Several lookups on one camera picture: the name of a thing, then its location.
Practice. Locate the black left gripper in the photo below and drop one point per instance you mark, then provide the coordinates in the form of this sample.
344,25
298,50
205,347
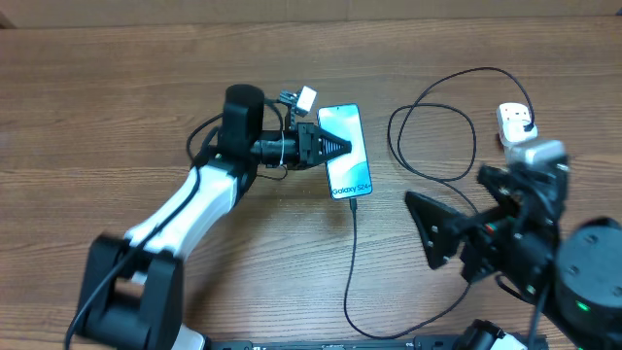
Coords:
308,134

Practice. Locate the blue Galaxy smartphone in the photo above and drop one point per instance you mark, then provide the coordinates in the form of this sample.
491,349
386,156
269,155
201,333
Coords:
348,169

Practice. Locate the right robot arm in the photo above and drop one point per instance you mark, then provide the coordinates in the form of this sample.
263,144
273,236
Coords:
574,281

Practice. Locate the white power strip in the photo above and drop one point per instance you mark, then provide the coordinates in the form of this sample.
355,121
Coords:
512,118

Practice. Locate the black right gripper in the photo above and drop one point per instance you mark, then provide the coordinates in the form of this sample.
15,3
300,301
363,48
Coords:
491,240

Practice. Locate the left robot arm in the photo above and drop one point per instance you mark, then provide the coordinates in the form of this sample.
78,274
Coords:
133,287

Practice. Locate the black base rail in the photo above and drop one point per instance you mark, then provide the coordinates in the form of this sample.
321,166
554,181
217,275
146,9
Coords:
480,334

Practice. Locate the white charger adapter plug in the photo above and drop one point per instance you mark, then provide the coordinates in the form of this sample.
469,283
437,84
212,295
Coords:
513,133

